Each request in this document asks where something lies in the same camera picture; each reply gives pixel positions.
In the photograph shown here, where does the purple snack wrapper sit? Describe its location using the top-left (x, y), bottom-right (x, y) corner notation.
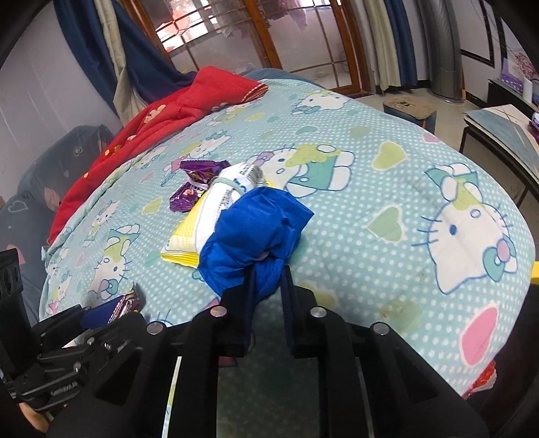
top-left (179, 159), bottom-right (232, 186)
top-left (169, 182), bottom-right (210, 215)

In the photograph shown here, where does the red quilt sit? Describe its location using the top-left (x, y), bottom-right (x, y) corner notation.
top-left (48, 66), bottom-right (269, 246)

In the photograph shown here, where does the white and yellow packet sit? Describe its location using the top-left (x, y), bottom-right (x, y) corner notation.
top-left (161, 162), bottom-right (275, 269)

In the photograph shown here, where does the grey tower air conditioner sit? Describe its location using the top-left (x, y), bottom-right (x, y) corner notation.
top-left (417, 0), bottom-right (465, 102)

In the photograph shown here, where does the small square stool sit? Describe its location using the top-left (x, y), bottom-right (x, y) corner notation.
top-left (382, 94), bottom-right (438, 135)

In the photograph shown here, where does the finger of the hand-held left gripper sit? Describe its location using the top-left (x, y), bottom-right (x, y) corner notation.
top-left (12, 314), bottom-right (146, 412)
top-left (36, 298), bottom-right (127, 351)

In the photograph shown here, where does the purple picture box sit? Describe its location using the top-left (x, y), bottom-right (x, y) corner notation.
top-left (500, 57), bottom-right (525, 92)

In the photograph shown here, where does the coffee table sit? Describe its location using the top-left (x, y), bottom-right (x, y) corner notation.
top-left (459, 103), bottom-right (539, 208)

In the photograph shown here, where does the wooden glass door frame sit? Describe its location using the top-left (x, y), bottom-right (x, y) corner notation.
top-left (122, 0), bottom-right (376, 98)

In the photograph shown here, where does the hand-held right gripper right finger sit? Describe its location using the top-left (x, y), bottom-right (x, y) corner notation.
top-left (281, 264), bottom-right (492, 438)

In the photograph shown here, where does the brown snack wrapper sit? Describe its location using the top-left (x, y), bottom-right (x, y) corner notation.
top-left (107, 292), bottom-right (146, 325)

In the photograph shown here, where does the dark blue curtain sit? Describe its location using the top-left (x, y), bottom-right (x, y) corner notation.
top-left (53, 0), bottom-right (197, 127)

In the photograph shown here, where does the cartoon cat printed blanket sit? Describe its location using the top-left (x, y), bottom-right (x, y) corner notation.
top-left (39, 78), bottom-right (536, 399)

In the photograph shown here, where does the white vase with flowers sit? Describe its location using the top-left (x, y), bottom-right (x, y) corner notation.
top-left (515, 50), bottom-right (539, 101)

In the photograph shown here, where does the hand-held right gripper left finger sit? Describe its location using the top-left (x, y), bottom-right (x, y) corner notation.
top-left (46, 265), bottom-right (260, 438)

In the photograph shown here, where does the dark television cabinet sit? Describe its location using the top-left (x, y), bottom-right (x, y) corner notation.
top-left (487, 78), bottom-right (539, 111)

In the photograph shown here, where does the white curtain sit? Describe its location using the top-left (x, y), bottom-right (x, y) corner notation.
top-left (363, 0), bottom-right (399, 92)

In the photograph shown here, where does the blue plastic bag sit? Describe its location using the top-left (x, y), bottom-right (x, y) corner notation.
top-left (198, 186), bottom-right (315, 305)

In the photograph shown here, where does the beige curtain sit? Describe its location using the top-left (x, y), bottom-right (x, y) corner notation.
top-left (93, 0), bottom-right (146, 128)

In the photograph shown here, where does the red plastic bag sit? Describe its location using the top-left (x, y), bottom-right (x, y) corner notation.
top-left (462, 361), bottom-right (498, 399)

